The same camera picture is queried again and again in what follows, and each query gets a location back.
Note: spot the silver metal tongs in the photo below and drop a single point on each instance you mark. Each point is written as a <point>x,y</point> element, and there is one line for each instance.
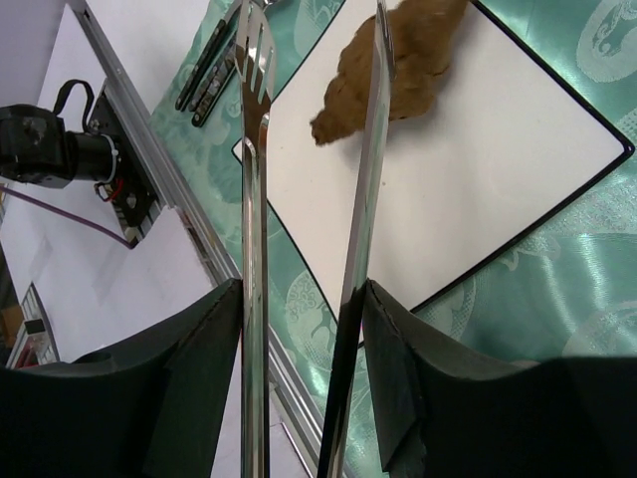
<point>255,62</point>

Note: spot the green satin placemat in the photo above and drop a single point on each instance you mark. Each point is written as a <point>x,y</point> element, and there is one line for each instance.
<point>568,289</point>

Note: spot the silver fork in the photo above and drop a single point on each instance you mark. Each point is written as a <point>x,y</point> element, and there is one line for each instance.
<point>199,70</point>

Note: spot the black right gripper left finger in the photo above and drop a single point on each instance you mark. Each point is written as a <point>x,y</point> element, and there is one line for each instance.
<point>150,405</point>

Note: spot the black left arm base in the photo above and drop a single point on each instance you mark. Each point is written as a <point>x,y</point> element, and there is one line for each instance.
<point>37,148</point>

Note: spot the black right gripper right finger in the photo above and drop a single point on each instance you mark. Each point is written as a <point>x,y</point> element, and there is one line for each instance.
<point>442,409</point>

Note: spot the white square plate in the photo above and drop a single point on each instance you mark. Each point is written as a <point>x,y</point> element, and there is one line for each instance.
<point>507,144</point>

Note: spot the brown chocolate croissant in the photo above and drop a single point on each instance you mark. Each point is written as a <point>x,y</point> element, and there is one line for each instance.
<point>423,33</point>

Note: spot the aluminium table frame rail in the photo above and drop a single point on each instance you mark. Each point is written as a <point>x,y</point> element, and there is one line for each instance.
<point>142,45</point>

